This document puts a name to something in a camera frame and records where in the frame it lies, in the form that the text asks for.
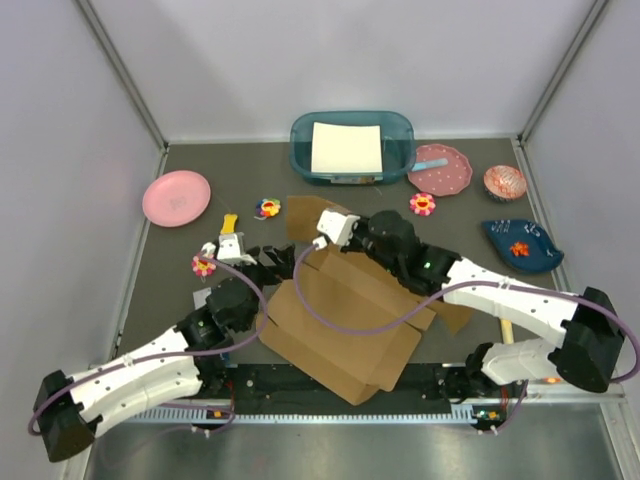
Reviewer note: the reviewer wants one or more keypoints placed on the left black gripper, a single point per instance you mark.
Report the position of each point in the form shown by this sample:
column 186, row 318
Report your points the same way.
column 283, row 259

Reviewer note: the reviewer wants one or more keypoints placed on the blue packaged item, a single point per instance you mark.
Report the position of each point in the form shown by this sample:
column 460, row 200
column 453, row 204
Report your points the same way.
column 199, row 297

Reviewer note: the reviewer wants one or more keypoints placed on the rainbow flower toy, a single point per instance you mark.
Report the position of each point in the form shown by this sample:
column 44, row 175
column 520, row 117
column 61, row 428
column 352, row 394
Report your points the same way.
column 267, row 208

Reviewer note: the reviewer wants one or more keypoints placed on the teal plastic bin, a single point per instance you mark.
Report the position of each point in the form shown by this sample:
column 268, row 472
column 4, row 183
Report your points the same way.
column 397, row 140

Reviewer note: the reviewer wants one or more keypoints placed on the small orange toy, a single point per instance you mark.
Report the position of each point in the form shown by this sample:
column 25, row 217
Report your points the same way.
column 520, row 249

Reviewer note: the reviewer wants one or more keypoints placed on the pink dotted plate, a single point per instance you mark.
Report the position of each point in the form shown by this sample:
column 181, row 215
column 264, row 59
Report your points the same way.
column 444, row 181

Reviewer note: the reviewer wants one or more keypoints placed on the dark blue leaf dish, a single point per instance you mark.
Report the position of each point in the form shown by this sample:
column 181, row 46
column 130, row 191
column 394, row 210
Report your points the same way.
column 544, row 255

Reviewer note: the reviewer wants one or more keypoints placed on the pink smiling flower toy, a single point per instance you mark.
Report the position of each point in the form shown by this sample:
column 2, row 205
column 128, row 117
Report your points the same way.
column 422, row 204

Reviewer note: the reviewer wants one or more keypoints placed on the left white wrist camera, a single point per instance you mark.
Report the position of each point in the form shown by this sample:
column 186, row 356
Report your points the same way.
column 229, row 249

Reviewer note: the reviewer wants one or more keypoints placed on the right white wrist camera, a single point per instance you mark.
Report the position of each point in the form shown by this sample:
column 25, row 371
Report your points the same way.
column 336, row 228

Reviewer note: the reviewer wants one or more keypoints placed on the red patterned bowl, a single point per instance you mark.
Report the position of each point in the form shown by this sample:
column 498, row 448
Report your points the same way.
column 504, row 183

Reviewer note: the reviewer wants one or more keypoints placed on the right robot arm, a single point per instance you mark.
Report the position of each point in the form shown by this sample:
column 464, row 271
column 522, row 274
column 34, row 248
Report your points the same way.
column 576, row 338

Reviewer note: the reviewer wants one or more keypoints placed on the yellow bone toy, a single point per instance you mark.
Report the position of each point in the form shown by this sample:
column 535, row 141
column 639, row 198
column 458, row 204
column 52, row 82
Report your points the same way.
column 229, row 224

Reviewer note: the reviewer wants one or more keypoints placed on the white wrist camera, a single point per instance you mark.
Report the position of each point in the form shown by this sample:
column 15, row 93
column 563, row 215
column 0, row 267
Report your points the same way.
column 229, row 249
column 336, row 228

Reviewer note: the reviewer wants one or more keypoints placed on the white paper sheet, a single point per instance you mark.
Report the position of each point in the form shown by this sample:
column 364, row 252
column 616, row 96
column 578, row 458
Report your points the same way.
column 344, row 149

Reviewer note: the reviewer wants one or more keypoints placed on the brown cardboard box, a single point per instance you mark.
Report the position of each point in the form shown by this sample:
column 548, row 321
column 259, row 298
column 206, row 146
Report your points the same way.
column 314, row 323

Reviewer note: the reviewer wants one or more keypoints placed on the light blue marker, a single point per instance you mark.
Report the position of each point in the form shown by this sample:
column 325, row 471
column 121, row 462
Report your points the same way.
column 430, row 164

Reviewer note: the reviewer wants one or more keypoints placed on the pink round plate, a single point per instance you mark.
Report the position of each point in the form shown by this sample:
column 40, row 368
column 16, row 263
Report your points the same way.
column 176, row 198

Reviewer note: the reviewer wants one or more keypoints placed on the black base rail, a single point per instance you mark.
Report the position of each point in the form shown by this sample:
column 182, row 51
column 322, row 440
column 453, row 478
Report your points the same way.
column 421, row 389

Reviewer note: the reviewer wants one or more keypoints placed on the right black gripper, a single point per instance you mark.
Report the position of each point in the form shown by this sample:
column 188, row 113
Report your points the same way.
column 357, row 227

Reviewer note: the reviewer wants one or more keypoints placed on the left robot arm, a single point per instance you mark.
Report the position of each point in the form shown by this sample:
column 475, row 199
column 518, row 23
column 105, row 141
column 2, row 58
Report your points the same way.
column 71, row 411

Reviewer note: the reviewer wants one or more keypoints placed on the wooden stick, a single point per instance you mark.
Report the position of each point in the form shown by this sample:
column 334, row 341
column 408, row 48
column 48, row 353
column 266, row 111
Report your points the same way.
column 507, row 331

